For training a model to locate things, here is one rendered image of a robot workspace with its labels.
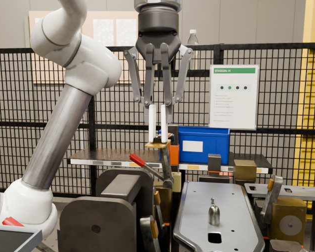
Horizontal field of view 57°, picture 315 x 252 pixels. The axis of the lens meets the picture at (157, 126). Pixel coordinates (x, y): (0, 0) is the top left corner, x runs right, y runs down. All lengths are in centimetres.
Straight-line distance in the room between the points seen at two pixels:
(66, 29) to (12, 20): 273
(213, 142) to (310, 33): 67
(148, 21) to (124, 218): 33
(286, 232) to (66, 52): 84
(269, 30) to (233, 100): 214
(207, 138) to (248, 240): 58
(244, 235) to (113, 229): 40
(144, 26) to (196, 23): 279
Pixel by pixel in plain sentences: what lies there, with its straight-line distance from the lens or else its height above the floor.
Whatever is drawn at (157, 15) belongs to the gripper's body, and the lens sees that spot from 53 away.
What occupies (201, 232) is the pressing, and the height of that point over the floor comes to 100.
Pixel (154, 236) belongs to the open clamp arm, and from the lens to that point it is 64.
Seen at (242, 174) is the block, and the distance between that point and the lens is 118.
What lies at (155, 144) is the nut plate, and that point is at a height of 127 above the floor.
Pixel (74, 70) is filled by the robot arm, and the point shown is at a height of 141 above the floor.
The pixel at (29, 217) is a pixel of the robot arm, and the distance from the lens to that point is 110.
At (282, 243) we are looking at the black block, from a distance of 82.
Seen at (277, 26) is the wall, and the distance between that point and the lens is 354.
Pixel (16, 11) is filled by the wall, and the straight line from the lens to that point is 360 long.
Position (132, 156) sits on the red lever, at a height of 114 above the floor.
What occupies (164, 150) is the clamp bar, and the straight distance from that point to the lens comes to 90.
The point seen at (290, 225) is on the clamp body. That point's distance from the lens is 92.
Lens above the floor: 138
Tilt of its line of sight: 9 degrees down
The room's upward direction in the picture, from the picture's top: straight up
